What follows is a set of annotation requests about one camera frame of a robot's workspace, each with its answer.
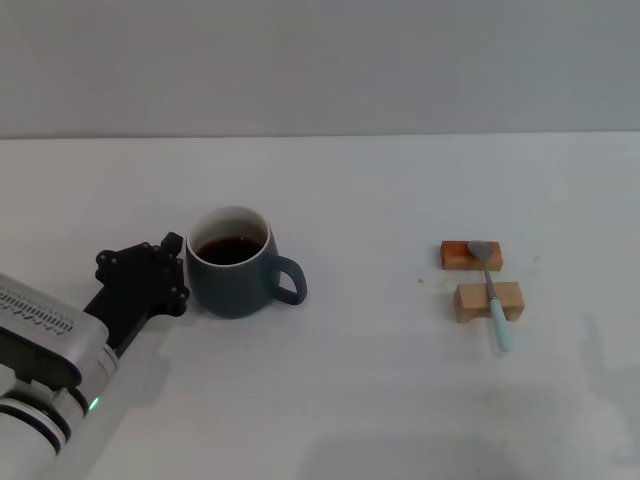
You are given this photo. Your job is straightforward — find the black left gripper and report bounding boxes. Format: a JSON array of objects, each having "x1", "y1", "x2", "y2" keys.
[{"x1": 82, "y1": 231, "x2": 192, "y2": 359}]

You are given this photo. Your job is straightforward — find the dark grey coffee mug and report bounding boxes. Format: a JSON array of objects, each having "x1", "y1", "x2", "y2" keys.
[{"x1": 185, "y1": 204, "x2": 309, "y2": 320}]

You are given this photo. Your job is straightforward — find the spoon with light blue handle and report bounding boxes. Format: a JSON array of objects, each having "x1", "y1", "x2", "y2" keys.
[{"x1": 466, "y1": 239, "x2": 516, "y2": 354}]

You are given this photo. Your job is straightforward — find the reddish brown wooden block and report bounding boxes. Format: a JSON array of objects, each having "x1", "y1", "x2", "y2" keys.
[{"x1": 440, "y1": 240, "x2": 503, "y2": 272}]

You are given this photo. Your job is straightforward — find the light wooden notched block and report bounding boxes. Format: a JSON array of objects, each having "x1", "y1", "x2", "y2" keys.
[{"x1": 453, "y1": 281, "x2": 525, "y2": 324}]

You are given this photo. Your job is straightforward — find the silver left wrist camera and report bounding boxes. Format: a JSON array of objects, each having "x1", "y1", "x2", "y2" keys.
[{"x1": 0, "y1": 272, "x2": 109, "y2": 389}]

